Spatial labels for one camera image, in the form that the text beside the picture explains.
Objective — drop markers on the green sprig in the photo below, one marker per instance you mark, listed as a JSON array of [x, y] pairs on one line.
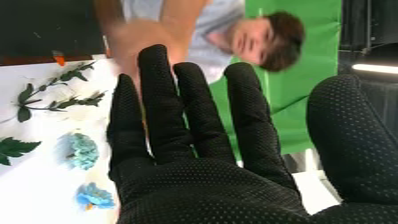
[[70, 76], [15, 147], [26, 95]]

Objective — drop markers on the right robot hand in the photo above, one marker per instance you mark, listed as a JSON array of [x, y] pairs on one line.
[[196, 190]]

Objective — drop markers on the dark mat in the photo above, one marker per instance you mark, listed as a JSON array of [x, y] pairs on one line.
[[47, 26]]

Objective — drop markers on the pale blue flower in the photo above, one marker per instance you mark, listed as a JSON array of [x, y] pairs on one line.
[[82, 151]]

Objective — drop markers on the bright blue flower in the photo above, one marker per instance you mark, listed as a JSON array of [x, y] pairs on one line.
[[95, 196]]

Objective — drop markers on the person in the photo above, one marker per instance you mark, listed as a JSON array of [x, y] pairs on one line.
[[260, 36]]

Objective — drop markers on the white sheet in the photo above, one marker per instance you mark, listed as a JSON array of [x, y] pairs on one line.
[[42, 186]]

